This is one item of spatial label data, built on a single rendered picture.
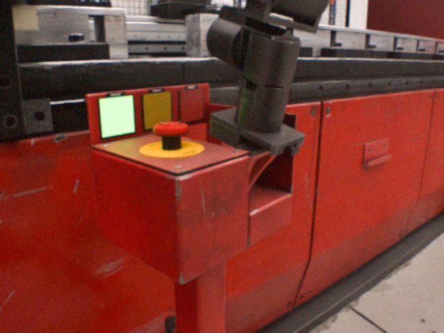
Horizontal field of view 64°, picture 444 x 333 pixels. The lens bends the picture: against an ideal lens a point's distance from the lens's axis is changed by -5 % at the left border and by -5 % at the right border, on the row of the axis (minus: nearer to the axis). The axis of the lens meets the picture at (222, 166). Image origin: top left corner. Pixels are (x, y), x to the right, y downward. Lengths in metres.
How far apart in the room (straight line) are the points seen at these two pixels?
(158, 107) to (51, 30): 0.30
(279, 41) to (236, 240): 0.22
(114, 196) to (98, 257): 0.28
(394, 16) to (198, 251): 2.26
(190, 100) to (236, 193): 0.19
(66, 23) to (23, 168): 0.28
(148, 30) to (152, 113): 0.61
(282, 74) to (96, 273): 0.49
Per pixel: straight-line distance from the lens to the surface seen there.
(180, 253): 0.37
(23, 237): 0.65
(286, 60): 0.41
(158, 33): 1.11
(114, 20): 0.77
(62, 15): 0.74
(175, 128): 0.40
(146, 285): 0.78
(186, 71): 0.70
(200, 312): 0.53
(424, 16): 2.44
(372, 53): 1.32
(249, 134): 0.42
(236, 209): 0.41
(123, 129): 0.48
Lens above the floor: 0.88
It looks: 17 degrees down
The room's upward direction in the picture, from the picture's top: straight up
